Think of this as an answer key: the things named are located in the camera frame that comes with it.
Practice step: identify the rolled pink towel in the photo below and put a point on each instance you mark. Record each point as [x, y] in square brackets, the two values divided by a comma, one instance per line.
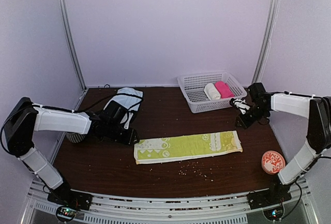
[223, 90]

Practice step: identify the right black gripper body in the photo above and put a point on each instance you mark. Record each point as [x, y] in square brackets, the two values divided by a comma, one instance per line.
[256, 114]

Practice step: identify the green patterned towel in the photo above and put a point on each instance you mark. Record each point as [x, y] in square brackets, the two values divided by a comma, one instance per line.
[171, 149]

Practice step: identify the right aluminium frame post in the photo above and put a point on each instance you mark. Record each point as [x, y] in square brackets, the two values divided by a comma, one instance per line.
[266, 41]

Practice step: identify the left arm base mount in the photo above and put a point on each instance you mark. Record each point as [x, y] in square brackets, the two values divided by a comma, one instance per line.
[64, 195]

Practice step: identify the striped ceramic mug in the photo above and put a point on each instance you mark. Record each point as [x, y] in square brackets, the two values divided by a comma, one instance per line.
[75, 137]

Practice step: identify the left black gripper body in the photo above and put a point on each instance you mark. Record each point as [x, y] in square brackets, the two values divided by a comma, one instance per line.
[113, 133]

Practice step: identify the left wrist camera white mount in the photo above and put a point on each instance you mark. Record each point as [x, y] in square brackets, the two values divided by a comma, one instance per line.
[129, 116]

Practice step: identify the light blue towel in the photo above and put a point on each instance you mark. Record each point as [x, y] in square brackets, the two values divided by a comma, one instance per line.
[127, 99]

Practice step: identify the aluminium frame post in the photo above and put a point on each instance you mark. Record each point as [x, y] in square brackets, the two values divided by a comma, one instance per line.
[70, 44]
[266, 41]

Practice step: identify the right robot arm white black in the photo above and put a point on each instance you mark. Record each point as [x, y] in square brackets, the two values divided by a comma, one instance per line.
[314, 109]

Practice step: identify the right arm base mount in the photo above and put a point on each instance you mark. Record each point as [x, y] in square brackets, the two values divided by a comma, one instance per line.
[276, 193]

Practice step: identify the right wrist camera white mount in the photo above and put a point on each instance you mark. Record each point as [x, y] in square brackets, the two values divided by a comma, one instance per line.
[240, 105]

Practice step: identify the rolled white towel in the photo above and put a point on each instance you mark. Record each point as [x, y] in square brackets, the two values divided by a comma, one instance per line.
[211, 92]

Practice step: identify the left aluminium frame post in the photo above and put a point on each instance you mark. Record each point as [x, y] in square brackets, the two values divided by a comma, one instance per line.
[70, 44]

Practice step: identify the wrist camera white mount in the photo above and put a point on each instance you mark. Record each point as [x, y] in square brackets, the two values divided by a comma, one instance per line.
[240, 105]
[129, 116]

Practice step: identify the red patterned bowl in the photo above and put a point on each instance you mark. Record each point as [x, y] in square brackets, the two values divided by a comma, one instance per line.
[272, 162]

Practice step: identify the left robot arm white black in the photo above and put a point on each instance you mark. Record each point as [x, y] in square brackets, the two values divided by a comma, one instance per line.
[27, 118]

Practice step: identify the white plastic basket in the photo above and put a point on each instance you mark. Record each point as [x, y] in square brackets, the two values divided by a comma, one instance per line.
[192, 87]

